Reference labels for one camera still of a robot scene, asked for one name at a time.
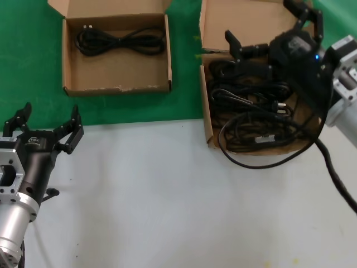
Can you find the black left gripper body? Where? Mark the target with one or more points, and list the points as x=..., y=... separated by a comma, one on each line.
x=36, y=162

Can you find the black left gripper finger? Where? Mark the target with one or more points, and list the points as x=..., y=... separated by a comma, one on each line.
x=72, y=134
x=19, y=117

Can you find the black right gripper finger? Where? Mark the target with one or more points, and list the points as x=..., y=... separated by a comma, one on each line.
x=251, y=58
x=313, y=16

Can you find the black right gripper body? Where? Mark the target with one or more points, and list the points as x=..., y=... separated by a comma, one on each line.
x=301, y=56

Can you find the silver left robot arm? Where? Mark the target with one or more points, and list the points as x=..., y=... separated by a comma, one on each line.
x=14, y=226

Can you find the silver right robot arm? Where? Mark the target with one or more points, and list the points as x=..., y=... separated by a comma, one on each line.
x=343, y=114

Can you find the cardboard box with torn lid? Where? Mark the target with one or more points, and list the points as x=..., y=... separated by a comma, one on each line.
x=245, y=22

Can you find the shallow brown cardboard box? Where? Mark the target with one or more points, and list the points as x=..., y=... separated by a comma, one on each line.
x=117, y=69

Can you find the green table cloth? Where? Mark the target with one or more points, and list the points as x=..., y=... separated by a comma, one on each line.
x=28, y=56

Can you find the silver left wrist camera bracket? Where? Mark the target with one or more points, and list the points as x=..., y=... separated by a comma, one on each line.
x=9, y=173

